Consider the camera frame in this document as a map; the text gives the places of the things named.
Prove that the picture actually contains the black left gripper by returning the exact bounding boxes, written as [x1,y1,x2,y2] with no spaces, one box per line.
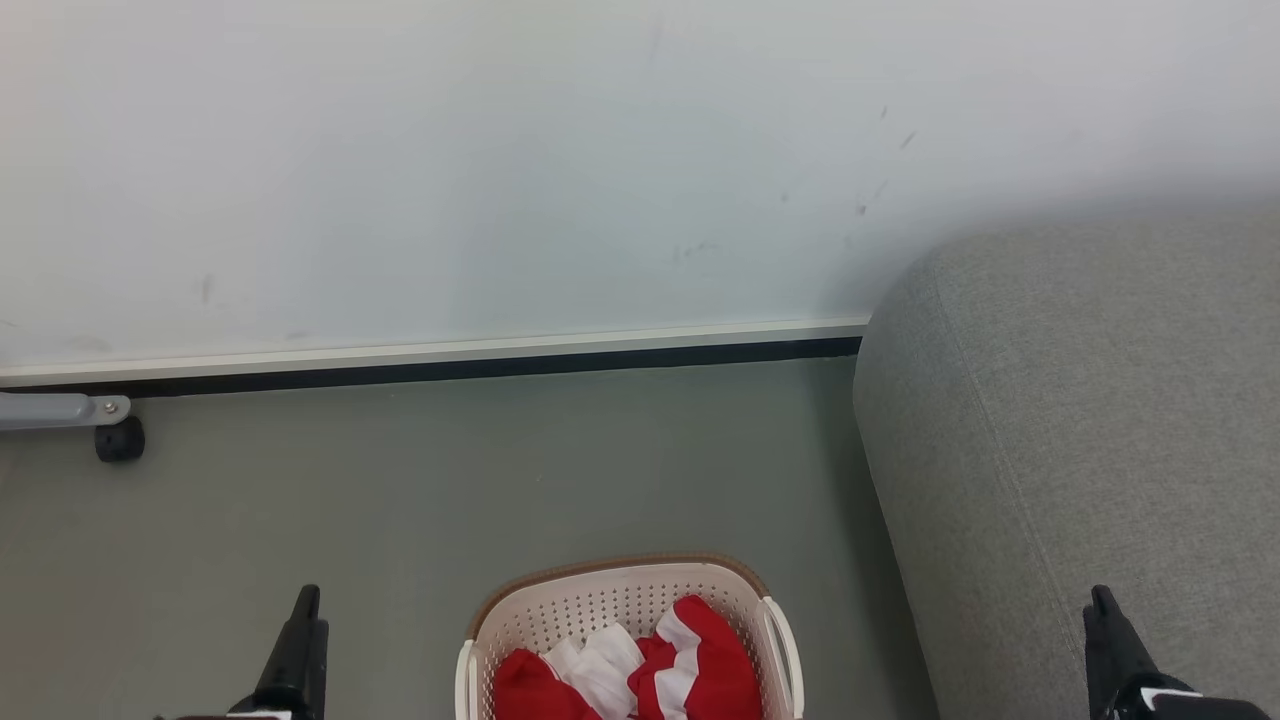
[155,585,329,720]

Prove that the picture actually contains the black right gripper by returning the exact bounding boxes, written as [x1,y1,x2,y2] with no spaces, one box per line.
[1084,586,1273,720]

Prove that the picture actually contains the red basketball jersey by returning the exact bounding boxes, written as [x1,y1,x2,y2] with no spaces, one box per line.
[493,625,643,720]

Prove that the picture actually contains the red shorts with white stripe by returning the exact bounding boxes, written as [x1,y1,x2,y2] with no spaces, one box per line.
[628,595,764,720]

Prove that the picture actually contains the grey fabric sofa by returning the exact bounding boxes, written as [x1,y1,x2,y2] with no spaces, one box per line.
[852,205,1280,720]

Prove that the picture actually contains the cream perforated laundry basket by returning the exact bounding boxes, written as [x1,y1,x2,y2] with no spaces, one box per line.
[455,552,806,720]

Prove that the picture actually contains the white and black baseboard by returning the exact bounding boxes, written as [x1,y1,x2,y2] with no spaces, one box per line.
[0,318,869,399]

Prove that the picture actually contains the grey metal frame leg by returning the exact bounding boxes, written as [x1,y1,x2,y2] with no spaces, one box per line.
[0,393,132,433]

